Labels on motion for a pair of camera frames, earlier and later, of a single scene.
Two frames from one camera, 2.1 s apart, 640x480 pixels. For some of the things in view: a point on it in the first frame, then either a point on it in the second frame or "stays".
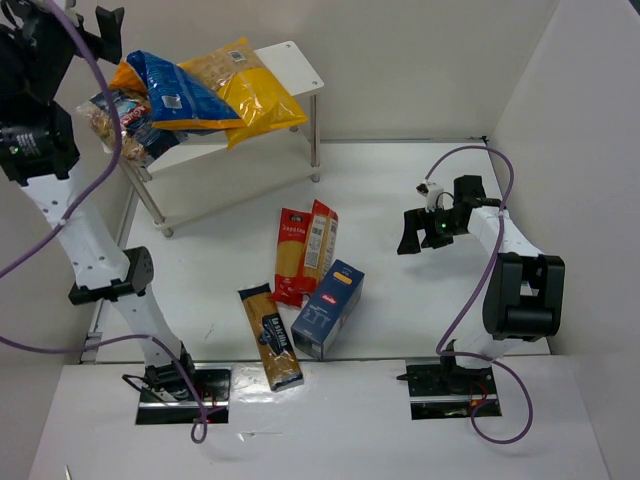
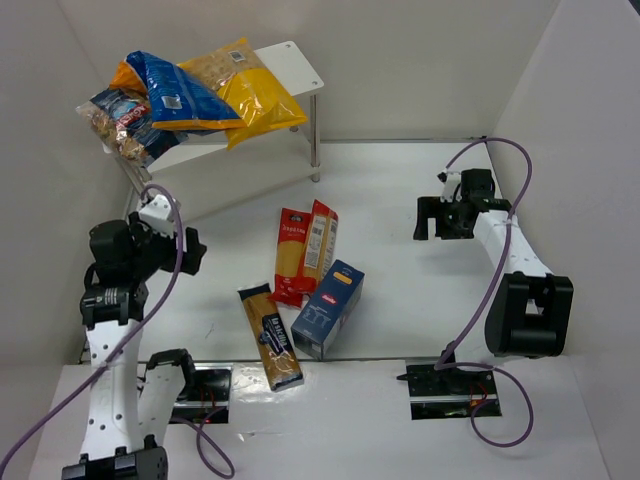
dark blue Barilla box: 333,305 stays
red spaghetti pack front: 291,285 stays
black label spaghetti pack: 275,343 stays
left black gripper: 87,38 → 188,250
